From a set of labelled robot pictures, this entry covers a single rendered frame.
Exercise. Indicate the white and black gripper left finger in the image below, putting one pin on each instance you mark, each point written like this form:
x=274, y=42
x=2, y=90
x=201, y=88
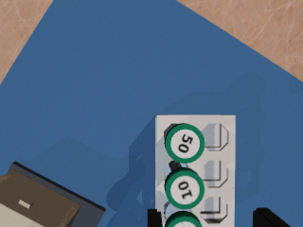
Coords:
x=154, y=218

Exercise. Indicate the white tube rack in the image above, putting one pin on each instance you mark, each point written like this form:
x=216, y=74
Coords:
x=220, y=144

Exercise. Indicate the blue flat mat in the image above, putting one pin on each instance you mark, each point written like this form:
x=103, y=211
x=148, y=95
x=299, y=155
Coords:
x=78, y=105

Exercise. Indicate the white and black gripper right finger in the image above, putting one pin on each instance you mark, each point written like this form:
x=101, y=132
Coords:
x=264, y=217

